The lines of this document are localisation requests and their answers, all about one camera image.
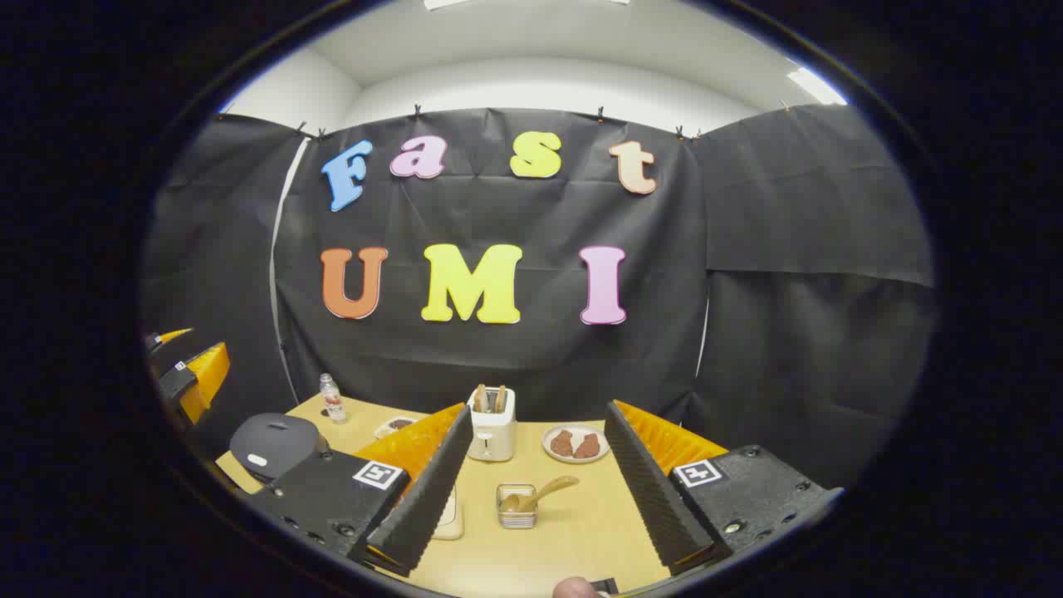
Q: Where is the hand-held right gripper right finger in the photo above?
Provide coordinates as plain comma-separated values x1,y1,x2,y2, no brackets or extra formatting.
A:
604,399,844,576

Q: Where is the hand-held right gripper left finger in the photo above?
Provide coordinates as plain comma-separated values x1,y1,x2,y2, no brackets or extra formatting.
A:
249,403,474,578

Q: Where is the dark grey rice cooker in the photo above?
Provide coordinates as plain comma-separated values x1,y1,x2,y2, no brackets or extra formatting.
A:
230,413,329,483

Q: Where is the wooden spoon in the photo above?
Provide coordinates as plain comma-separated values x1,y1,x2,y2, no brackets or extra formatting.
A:
501,475,580,513

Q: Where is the white plate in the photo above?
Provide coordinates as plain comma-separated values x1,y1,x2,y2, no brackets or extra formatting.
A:
542,424,611,463

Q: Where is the white toaster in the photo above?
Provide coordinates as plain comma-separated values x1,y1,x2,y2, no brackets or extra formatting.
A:
467,386,517,463

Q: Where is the black backdrop cloth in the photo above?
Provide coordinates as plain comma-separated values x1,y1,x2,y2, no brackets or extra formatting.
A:
141,104,935,491

